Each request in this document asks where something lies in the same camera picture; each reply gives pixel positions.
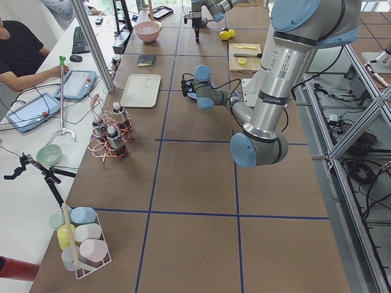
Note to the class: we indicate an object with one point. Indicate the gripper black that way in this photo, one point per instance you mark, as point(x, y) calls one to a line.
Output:
point(190, 88)
point(197, 22)

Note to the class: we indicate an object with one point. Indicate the blue plate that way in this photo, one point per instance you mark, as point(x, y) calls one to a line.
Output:
point(191, 94)

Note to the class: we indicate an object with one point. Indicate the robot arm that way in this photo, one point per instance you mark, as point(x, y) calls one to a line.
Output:
point(217, 11)
point(297, 30)

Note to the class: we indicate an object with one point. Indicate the yellow lemon large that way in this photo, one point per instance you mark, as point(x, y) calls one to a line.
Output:
point(225, 35)

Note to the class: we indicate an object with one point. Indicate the yellow lemon small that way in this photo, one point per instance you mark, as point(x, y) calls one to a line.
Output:
point(232, 33)

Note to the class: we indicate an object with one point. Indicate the cream bear tray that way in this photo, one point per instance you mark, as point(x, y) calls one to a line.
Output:
point(141, 91)

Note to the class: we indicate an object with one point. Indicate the pink bowl of ice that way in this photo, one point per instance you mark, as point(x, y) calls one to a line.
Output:
point(148, 31)

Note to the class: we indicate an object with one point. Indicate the grey folded cloth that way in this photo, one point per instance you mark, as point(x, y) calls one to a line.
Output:
point(146, 60)

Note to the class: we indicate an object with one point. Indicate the wooden cutting board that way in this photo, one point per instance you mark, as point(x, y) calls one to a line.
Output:
point(252, 65)

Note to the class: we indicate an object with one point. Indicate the yellow plastic knife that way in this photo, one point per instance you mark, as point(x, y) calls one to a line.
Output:
point(244, 47)

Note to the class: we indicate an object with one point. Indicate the dark tea bottle right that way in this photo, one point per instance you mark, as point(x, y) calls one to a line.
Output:
point(120, 116)

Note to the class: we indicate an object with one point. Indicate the dark tea bottle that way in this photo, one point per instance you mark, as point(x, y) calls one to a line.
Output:
point(116, 143)
point(99, 129)
point(120, 116)

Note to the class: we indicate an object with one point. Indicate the dark tea bottle left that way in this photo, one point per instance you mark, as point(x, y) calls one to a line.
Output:
point(116, 143)

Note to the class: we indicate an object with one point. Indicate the dark tea bottle rear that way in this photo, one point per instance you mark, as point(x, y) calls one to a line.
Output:
point(99, 129)

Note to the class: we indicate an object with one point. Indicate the teach pendant far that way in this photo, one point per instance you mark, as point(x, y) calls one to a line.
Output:
point(78, 83)

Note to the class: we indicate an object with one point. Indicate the teach pendant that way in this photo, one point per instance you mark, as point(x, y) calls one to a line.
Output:
point(78, 83)
point(35, 112)

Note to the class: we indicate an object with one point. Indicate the black keyboard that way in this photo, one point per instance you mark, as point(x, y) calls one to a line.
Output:
point(80, 44)

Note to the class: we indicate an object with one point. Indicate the black computer mouse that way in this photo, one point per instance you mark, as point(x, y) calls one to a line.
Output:
point(76, 58)

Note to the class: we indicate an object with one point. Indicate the metal reacher grabber tool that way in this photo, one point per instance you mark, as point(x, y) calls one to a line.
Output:
point(62, 130)

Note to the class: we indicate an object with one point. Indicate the green bowl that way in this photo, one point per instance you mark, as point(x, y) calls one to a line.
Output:
point(49, 155)

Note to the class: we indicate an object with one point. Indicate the teach pendant near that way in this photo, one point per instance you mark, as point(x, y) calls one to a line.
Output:
point(35, 112)

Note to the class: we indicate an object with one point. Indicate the blue plastic cup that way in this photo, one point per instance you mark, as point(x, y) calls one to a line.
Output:
point(83, 215)

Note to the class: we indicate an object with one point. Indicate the person in black shirt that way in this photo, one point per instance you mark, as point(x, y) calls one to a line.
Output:
point(22, 54)

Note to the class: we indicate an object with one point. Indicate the white plastic cup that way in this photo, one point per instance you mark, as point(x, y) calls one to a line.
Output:
point(87, 231)

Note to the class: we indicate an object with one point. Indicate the pink plastic cup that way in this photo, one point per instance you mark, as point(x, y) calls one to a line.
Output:
point(93, 249)

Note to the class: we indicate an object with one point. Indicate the yellow plastic cup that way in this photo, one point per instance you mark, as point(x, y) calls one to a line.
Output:
point(62, 236)

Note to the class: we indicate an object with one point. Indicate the steel knife handle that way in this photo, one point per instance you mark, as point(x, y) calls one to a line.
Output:
point(248, 55)

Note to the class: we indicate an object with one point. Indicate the copper wire bottle rack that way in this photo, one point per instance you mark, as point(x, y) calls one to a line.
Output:
point(101, 150)

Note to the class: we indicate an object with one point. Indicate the aluminium frame post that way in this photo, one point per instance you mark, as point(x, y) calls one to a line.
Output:
point(95, 50)

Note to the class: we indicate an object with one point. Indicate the white wire rack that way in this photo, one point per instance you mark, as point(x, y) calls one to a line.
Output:
point(71, 258)

